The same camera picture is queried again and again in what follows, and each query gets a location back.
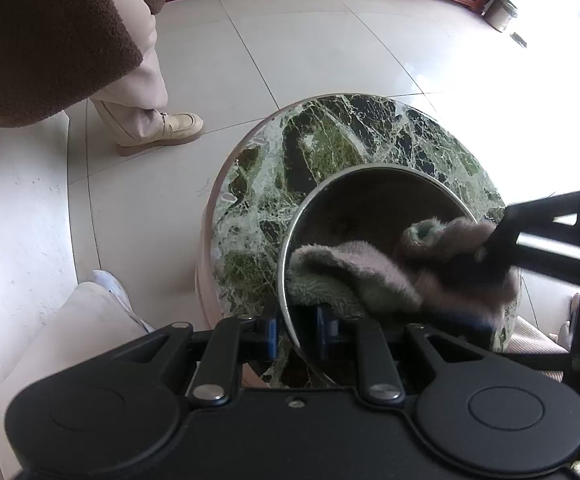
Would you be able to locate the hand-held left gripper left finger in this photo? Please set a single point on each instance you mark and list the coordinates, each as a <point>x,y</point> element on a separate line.
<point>271,332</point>

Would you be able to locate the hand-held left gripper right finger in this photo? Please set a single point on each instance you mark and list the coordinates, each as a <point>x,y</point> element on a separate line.
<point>326,330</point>

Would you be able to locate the pink fluffy towel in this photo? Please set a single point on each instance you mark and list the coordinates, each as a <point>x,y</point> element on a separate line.
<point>340,270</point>

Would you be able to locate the round green marble table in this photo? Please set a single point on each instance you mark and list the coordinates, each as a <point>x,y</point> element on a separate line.
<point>280,160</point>

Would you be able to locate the stainless steel bowl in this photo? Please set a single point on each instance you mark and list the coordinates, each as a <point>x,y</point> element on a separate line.
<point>369,200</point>

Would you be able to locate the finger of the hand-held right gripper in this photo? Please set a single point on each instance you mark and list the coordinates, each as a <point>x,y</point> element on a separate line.
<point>502,245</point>

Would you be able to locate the metal trash bin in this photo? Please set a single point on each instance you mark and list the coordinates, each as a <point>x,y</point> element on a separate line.
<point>500,12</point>

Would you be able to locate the small dark floor object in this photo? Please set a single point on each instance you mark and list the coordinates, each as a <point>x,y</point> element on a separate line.
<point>518,40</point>

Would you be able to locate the person's left white sneaker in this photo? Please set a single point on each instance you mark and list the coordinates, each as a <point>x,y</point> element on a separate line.
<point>117,292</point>

